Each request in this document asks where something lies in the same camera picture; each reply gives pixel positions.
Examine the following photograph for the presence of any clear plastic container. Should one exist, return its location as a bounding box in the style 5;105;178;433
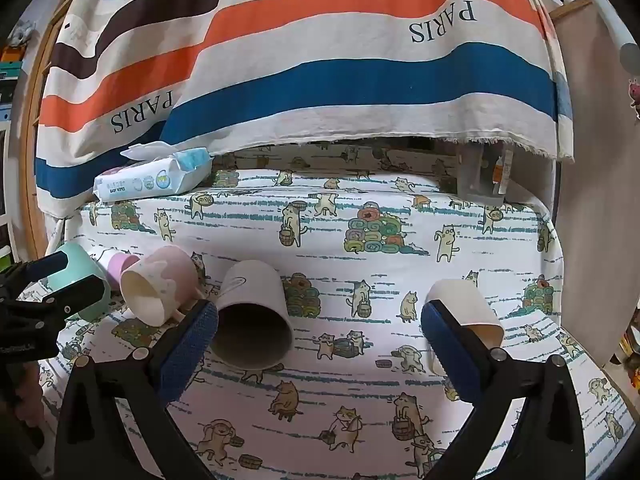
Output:
457;140;516;206

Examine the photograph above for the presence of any wet wipes pack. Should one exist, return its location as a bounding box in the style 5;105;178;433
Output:
92;141;213;205

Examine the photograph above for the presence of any grey paper cup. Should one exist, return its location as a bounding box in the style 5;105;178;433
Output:
209;259;295;372

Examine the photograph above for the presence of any striped cloth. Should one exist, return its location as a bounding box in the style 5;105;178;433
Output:
34;0;576;218

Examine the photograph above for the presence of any small lilac cup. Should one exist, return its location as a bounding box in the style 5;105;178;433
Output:
102;252;142;292

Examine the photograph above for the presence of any pink and cream mug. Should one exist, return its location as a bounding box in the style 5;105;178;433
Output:
120;245;206;327

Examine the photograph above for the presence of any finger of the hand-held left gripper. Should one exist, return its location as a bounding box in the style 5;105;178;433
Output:
15;274;112;332
7;251;70;283

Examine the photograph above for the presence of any brown board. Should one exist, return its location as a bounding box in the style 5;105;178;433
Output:
547;0;640;367

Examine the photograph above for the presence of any cat print blanket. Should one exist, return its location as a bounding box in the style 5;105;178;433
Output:
40;142;636;480

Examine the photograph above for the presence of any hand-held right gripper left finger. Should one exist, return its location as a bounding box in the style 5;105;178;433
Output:
54;299;221;480

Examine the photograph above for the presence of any white paper cup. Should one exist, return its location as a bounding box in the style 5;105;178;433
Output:
428;279;505;349

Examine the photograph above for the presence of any white tube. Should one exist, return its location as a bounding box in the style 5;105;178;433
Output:
590;0;640;72

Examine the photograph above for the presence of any mint green cup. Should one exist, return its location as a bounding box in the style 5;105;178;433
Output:
50;242;112;323

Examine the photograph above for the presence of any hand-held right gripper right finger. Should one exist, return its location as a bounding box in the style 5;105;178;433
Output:
420;299;587;480

